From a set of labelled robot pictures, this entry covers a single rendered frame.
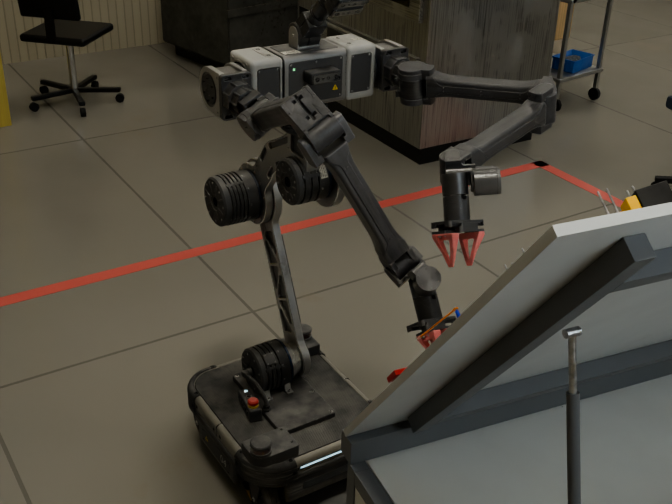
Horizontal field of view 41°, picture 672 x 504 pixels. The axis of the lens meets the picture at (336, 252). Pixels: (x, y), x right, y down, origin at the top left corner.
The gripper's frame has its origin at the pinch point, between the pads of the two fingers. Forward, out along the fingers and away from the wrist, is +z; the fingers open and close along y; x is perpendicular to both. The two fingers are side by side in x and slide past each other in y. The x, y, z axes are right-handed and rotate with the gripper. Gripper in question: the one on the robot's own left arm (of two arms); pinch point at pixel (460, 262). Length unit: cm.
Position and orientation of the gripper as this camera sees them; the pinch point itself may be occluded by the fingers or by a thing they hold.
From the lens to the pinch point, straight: 197.2
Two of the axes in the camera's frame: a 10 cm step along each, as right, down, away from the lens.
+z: 0.7, 10.0, -0.1
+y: 8.2, -0.5, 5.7
